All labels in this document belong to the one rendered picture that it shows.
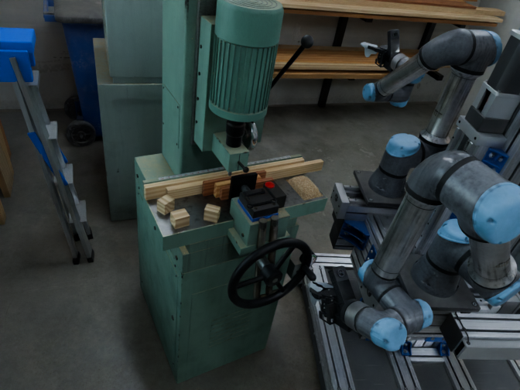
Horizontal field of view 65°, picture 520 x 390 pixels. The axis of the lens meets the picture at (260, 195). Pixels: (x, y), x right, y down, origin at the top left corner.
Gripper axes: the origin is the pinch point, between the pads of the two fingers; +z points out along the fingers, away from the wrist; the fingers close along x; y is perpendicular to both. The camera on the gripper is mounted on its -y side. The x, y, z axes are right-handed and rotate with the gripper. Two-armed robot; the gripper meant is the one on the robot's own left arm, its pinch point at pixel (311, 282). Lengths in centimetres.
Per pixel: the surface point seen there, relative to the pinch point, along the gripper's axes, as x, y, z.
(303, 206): 8.6, -20.5, 16.1
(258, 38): -16, -71, -5
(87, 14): -35, -120, 181
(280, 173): 6.8, -31.1, 27.8
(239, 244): -19.3, -13.6, 9.7
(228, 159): -17.3, -39.2, 18.0
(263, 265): -13.1, -6.5, 6.4
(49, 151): -67, -43, 97
